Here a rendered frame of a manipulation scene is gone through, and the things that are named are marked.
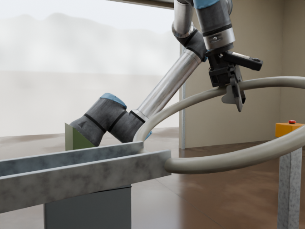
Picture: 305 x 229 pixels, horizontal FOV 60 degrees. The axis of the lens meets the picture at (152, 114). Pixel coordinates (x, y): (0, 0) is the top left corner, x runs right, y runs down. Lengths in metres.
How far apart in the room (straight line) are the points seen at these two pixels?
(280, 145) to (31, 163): 0.44
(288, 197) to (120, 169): 1.33
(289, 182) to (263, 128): 6.00
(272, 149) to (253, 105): 6.86
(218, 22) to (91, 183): 0.58
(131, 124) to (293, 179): 0.94
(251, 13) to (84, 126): 6.52
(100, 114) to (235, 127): 5.82
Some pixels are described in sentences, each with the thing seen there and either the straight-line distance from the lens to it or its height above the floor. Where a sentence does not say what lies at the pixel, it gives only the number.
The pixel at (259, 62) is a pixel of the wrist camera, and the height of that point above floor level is 1.34.
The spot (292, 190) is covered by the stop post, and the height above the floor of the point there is 0.71.
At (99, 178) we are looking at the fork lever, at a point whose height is 1.10.
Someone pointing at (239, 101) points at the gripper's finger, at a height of 1.22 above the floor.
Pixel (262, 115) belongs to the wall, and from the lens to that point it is 7.57.
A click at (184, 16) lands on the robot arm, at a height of 1.57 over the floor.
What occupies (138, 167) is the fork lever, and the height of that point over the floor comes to 1.11.
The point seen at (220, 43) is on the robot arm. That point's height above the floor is 1.39.
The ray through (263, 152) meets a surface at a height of 1.15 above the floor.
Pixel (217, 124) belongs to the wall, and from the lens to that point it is 6.62.
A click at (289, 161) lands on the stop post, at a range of 1.65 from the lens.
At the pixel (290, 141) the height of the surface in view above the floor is 1.17.
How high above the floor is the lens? 1.25
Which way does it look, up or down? 4 degrees down
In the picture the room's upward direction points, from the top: straight up
